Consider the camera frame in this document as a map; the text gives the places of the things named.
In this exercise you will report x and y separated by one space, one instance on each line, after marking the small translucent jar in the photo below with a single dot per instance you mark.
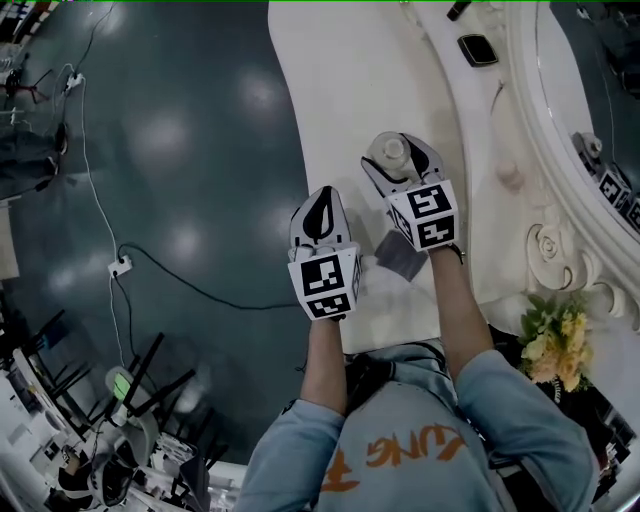
392 150

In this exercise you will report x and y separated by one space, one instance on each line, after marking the black metal stool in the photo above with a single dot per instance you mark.
50 327

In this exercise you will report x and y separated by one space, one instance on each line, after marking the white chair with black legs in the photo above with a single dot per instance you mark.
150 395

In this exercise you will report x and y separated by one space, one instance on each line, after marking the white power strip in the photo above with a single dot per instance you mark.
75 81
120 266

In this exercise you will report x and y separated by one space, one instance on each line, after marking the person's light blue sweatshirt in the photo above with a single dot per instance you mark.
415 450

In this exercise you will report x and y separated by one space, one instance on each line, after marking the person's right forearm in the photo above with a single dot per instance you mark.
460 320

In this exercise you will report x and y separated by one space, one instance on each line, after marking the grey folded cloth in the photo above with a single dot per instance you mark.
400 257

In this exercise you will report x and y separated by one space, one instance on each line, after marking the person's left forearm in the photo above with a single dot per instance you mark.
325 365

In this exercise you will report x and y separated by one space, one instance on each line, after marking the black square case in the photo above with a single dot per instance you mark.
477 50

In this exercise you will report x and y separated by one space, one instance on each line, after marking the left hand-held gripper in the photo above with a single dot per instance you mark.
325 280

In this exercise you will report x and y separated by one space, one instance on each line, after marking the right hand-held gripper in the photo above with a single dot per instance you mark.
430 215

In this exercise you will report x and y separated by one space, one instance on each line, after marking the white ornate framed mirror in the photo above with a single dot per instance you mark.
545 150

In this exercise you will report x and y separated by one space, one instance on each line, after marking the white ornate carved table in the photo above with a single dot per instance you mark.
350 75

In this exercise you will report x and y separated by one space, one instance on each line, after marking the yellow flower bouquet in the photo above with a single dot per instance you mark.
555 345

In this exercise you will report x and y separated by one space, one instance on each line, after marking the thin metal hair pin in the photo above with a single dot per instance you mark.
496 97

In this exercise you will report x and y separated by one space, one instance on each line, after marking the black tripod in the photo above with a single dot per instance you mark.
30 90

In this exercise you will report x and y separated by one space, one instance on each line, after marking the black tube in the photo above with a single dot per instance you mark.
457 9

